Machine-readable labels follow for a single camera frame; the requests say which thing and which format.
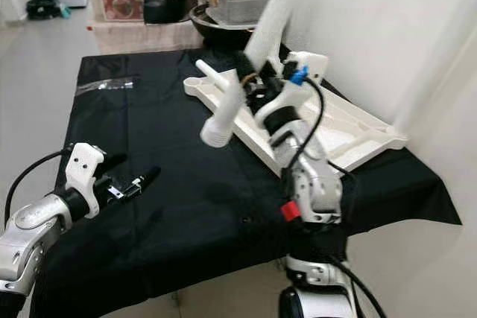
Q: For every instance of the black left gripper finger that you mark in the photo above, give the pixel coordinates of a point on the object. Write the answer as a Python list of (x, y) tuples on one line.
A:
[(114, 161), (147, 178)]

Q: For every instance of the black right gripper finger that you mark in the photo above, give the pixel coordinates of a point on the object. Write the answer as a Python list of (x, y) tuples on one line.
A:
[(244, 68)]

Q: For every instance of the white plastic table leg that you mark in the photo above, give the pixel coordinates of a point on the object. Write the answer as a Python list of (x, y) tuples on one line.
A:
[(212, 76), (227, 109)]

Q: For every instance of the white plastic children table top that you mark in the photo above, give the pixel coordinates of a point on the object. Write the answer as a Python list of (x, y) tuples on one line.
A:
[(350, 128)]

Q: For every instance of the black tablecloth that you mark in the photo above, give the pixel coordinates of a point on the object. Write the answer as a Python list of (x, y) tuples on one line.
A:
[(156, 206)]

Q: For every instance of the black wok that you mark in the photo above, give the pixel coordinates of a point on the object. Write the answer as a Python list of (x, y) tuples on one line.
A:
[(216, 39)]

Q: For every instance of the clear plastic storage container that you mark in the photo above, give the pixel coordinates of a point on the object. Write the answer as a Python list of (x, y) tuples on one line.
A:
[(238, 5)]

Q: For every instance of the clear tape strip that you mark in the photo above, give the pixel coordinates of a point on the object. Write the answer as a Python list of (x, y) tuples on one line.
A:
[(104, 86)]

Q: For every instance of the beige patterned cloth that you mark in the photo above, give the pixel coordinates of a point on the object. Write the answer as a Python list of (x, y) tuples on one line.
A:
[(141, 39)]

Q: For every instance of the teal mop head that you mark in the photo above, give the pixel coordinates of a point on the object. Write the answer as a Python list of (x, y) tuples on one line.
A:
[(64, 12)]

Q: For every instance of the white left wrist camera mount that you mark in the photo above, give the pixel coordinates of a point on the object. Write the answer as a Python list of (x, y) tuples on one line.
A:
[(86, 176)]

